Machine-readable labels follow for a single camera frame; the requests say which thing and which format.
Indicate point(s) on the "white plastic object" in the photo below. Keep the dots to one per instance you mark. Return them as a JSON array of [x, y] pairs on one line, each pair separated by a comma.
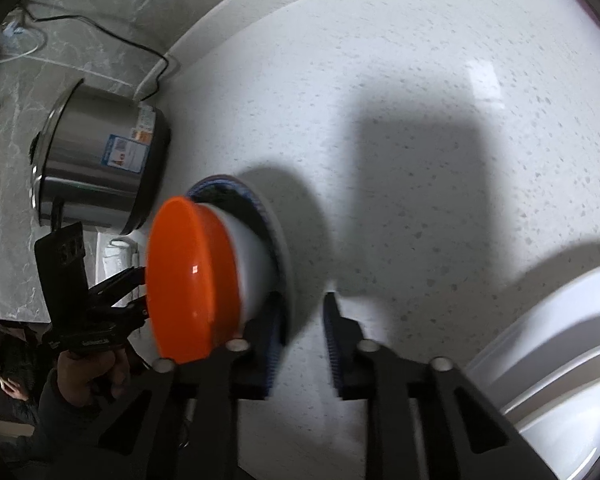
[[115, 255]]

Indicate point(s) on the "stainless steel rice cooker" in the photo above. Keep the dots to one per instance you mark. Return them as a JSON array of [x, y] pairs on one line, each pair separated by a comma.
[[95, 160]]

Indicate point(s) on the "person's left hand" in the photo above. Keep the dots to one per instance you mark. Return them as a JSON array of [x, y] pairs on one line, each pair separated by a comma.
[[85, 375]]

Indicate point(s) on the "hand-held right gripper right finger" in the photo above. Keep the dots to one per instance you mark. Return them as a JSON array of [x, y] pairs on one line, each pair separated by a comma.
[[332, 340]]

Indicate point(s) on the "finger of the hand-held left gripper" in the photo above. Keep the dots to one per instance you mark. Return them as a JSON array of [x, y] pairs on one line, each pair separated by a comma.
[[117, 282], [122, 315]]

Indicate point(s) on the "oval white plate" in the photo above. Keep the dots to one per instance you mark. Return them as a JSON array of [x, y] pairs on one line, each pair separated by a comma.
[[580, 420]]

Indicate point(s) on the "round white plate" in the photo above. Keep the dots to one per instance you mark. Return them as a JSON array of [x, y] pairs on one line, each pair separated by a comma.
[[555, 340]]

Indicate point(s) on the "small white bowl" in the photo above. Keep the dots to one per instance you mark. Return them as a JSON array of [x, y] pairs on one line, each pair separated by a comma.
[[250, 270]]

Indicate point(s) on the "orange plastic bowl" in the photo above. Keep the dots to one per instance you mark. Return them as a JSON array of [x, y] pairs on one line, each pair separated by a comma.
[[190, 285]]

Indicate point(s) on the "green blue-rimmed patterned bowl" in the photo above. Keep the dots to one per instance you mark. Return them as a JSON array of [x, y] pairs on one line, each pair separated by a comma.
[[260, 210]]

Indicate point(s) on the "person's left forearm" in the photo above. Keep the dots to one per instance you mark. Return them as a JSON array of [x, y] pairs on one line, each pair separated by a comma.
[[60, 425]]

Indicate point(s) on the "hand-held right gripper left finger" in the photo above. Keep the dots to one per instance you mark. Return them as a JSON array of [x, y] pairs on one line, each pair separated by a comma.
[[275, 350]]

